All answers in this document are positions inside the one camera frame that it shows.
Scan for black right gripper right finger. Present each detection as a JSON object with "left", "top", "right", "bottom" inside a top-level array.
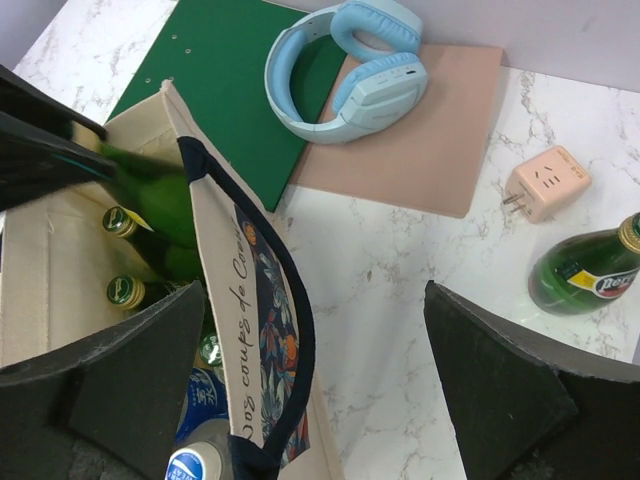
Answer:
[{"left": 424, "top": 281, "right": 639, "bottom": 479}]

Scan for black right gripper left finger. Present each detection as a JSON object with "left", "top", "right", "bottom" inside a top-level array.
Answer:
[{"left": 1, "top": 282, "right": 205, "bottom": 479}]

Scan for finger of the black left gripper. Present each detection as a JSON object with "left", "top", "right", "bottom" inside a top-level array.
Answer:
[{"left": 1, "top": 67, "right": 116, "bottom": 211}]

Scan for cream canvas tote bag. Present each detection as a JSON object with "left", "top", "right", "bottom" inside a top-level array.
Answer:
[{"left": 1, "top": 82, "right": 343, "bottom": 479}]

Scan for clear bottle green cap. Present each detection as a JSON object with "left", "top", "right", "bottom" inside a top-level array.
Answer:
[{"left": 106, "top": 275, "right": 167, "bottom": 312}]

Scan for green glass bottle gold cap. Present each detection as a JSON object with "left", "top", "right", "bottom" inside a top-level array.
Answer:
[{"left": 98, "top": 143, "right": 197, "bottom": 249}]

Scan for green Perrier bottle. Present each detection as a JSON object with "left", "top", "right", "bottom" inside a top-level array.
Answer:
[{"left": 528, "top": 214, "right": 639, "bottom": 316}]

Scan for Pocari Sweat bottle right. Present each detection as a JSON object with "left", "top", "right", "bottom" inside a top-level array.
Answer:
[{"left": 165, "top": 430, "right": 234, "bottom": 480}]

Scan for pocari sweat bottle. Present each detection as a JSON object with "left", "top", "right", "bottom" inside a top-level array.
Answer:
[
  {"left": 174, "top": 331, "right": 231, "bottom": 446},
  {"left": 165, "top": 430, "right": 234, "bottom": 480}
]

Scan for Pocari Sweat bottle left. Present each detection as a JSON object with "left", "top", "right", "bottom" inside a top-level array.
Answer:
[{"left": 174, "top": 331, "right": 231, "bottom": 446}]

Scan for pink cube power adapter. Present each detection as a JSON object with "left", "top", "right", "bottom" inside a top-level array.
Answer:
[{"left": 502, "top": 146, "right": 592, "bottom": 224}]

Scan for light blue headphones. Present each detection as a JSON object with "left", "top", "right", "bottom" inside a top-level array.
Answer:
[{"left": 264, "top": 1, "right": 429, "bottom": 144}]

